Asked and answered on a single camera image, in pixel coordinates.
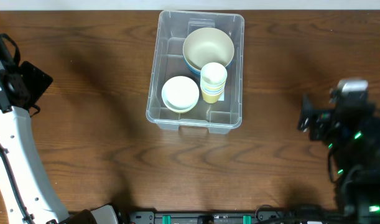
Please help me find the light blue cup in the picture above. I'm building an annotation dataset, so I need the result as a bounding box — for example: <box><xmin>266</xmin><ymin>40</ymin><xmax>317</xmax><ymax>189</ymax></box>
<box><xmin>201</xmin><ymin>88</ymin><xmax>225</xmax><ymax>95</ymax></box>

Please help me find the clear plastic storage bin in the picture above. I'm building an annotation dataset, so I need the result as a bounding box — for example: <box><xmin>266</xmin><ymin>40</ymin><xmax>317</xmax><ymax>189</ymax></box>
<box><xmin>145</xmin><ymin>9</ymin><xmax>246</xmax><ymax>135</ymax></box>

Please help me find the white small bowl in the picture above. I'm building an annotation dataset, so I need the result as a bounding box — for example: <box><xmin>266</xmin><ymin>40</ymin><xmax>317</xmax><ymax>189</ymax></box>
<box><xmin>162</xmin><ymin>76</ymin><xmax>199</xmax><ymax>109</ymax></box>

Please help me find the white label in bin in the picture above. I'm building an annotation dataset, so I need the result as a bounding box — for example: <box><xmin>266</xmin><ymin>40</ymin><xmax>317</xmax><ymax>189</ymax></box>
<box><xmin>218</xmin><ymin>90</ymin><xmax>225</xmax><ymax>101</ymax></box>

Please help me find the cream large bowl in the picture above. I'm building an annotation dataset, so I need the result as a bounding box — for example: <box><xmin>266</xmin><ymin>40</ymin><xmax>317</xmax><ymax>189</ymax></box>
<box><xmin>182</xmin><ymin>27</ymin><xmax>235</xmax><ymax>68</ymax></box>

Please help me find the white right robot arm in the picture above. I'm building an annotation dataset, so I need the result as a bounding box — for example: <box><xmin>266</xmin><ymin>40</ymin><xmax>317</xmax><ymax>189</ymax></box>
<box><xmin>298</xmin><ymin>93</ymin><xmax>380</xmax><ymax>223</ymax></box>

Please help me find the dark blue bowl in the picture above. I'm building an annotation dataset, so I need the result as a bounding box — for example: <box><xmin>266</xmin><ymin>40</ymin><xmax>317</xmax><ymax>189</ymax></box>
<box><xmin>184</xmin><ymin>59</ymin><xmax>233</xmax><ymax>78</ymax></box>

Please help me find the yellow cup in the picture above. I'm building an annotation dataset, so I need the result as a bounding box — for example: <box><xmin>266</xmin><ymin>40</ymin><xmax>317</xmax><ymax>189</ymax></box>
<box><xmin>202</xmin><ymin>92</ymin><xmax>223</xmax><ymax>104</ymax></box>
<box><xmin>200</xmin><ymin>80</ymin><xmax>226</xmax><ymax>91</ymax></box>

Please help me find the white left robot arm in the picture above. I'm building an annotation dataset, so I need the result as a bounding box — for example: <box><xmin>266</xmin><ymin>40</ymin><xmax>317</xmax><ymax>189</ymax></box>
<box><xmin>0</xmin><ymin>61</ymin><xmax>119</xmax><ymax>224</ymax></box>

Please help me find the cream cup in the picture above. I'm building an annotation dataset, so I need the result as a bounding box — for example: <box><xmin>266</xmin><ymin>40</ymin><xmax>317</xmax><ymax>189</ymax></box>
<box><xmin>200</xmin><ymin>62</ymin><xmax>228</xmax><ymax>85</ymax></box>

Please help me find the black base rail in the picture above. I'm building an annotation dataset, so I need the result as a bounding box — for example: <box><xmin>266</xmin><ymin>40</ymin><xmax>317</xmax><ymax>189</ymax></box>
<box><xmin>128</xmin><ymin>207</ymin><xmax>345</xmax><ymax>224</ymax></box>

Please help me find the yellow small bowl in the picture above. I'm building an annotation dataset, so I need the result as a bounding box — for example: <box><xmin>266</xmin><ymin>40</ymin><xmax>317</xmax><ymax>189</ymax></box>
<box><xmin>166</xmin><ymin>104</ymin><xmax>196</xmax><ymax>114</ymax></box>

